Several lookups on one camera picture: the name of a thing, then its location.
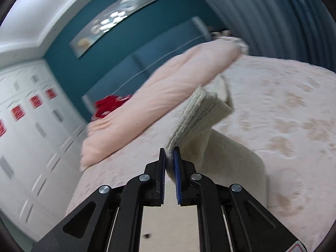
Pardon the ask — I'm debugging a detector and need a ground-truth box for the beige sweater with black hearts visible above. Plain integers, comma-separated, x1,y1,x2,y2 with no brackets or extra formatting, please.
165,75,267,204

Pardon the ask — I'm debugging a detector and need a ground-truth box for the white wardrobe with red stickers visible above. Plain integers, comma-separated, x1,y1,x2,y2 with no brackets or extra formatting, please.
0,60,86,241

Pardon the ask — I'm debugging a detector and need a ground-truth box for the red garment near headboard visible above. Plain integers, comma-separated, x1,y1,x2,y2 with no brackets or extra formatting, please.
92,94,132,121

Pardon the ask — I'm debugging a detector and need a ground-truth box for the teal upholstered headboard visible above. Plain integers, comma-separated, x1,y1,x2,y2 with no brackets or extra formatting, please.
82,17,212,114

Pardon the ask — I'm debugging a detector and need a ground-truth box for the pink folded duvet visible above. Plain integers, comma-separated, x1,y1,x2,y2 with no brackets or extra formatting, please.
80,38,243,171

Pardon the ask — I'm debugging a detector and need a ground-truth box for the blue-grey curtain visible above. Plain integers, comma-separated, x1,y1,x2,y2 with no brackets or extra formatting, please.
205,0,335,71

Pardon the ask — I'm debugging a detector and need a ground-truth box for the framed wall picture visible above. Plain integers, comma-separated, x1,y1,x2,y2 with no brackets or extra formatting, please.
70,0,157,58

